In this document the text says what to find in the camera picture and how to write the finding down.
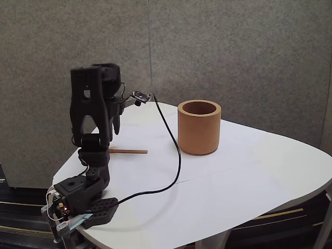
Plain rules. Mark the tan wooden pen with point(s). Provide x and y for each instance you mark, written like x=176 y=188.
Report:
x=129 y=151

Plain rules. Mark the brown cork pen holder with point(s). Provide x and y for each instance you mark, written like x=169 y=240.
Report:
x=198 y=129

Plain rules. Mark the green controller board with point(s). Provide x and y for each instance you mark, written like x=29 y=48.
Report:
x=61 y=205

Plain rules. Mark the grey metal table clamp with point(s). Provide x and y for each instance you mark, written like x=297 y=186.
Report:
x=74 y=221

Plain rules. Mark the white table leg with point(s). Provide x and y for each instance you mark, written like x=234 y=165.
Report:
x=319 y=233

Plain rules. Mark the small gripper-mounted camera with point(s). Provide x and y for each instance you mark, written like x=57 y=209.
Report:
x=140 y=96

